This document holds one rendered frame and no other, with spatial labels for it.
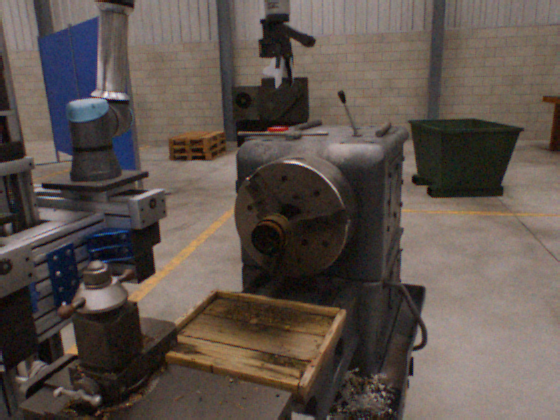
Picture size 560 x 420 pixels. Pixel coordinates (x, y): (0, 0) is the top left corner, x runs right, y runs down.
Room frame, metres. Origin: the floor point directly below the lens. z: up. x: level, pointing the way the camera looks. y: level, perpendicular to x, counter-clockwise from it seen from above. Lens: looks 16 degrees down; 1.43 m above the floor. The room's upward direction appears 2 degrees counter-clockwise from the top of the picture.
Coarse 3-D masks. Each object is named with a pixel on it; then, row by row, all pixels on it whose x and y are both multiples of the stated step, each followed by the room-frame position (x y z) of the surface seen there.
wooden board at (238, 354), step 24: (216, 288) 1.09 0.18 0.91; (192, 312) 0.97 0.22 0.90; (216, 312) 1.00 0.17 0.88; (240, 312) 1.00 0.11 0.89; (264, 312) 0.99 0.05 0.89; (288, 312) 0.99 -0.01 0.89; (312, 312) 0.98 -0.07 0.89; (336, 312) 0.96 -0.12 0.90; (192, 336) 0.90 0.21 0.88; (216, 336) 0.89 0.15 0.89; (240, 336) 0.89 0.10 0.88; (264, 336) 0.89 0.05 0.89; (288, 336) 0.88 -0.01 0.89; (312, 336) 0.88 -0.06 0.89; (336, 336) 0.89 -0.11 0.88; (168, 360) 0.80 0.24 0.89; (192, 360) 0.78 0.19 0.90; (216, 360) 0.80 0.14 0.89; (240, 360) 0.80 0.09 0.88; (264, 360) 0.80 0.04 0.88; (312, 360) 0.76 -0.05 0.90; (264, 384) 0.72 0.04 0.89; (288, 384) 0.70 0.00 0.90; (312, 384) 0.73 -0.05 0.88
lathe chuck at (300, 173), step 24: (264, 168) 1.14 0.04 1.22; (288, 168) 1.11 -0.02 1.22; (312, 168) 1.09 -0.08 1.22; (240, 192) 1.16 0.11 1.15; (288, 192) 1.11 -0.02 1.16; (312, 192) 1.09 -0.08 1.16; (336, 192) 1.07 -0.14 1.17; (240, 216) 1.17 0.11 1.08; (312, 240) 1.09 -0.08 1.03; (336, 240) 1.06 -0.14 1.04; (288, 264) 1.11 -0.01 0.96; (312, 264) 1.09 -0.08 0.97
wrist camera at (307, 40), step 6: (282, 24) 1.43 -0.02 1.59; (282, 30) 1.43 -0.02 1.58; (288, 30) 1.42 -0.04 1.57; (294, 30) 1.41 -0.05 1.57; (288, 36) 1.42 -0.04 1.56; (294, 36) 1.41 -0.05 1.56; (300, 36) 1.40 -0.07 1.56; (306, 36) 1.40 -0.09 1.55; (312, 36) 1.42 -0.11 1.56; (300, 42) 1.41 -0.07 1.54; (306, 42) 1.40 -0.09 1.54; (312, 42) 1.40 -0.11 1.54
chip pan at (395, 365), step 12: (420, 300) 1.68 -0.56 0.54; (408, 312) 1.59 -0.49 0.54; (408, 324) 1.50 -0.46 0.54; (396, 336) 1.42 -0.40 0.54; (408, 336) 1.42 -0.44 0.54; (396, 348) 1.35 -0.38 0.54; (396, 360) 1.28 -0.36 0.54; (384, 372) 1.22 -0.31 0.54; (396, 372) 1.22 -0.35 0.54; (396, 384) 1.16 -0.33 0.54
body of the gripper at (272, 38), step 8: (272, 16) 1.43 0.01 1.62; (280, 16) 1.43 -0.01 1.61; (264, 24) 1.47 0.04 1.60; (272, 24) 1.45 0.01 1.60; (280, 24) 1.45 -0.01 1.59; (264, 32) 1.47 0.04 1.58; (272, 32) 1.45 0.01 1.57; (264, 40) 1.44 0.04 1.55; (272, 40) 1.43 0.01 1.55; (280, 40) 1.42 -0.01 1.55; (288, 40) 1.45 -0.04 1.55; (264, 48) 1.45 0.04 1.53; (272, 48) 1.44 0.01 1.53; (288, 48) 1.45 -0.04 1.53; (264, 56) 1.44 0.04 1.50; (272, 56) 1.44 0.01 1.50; (288, 56) 1.46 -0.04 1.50
